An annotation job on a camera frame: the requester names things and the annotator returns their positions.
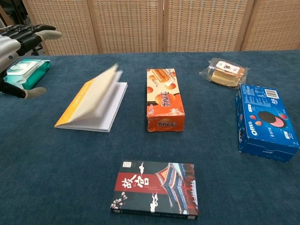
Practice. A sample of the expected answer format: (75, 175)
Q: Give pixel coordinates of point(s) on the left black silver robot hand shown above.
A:
(9, 49)

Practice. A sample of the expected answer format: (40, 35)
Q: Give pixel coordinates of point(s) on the white lined notebook yellow cover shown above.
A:
(93, 105)

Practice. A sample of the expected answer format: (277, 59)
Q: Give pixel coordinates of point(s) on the black tripod stand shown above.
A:
(35, 50)

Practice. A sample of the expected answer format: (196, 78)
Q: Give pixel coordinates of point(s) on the green wet wipes pack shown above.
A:
(29, 73)

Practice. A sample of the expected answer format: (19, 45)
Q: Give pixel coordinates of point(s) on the wooden woven folding screen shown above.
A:
(150, 23)

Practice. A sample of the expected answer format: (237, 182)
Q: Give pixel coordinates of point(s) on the orange egg roll snack box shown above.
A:
(164, 100)

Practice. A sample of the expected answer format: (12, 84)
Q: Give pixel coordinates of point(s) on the dark book with red band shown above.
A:
(155, 187)

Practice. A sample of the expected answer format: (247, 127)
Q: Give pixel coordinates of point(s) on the packaged cake slices clear wrap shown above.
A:
(226, 73)

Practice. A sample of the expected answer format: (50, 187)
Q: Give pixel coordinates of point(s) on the blue Oreo cookie box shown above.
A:
(264, 122)

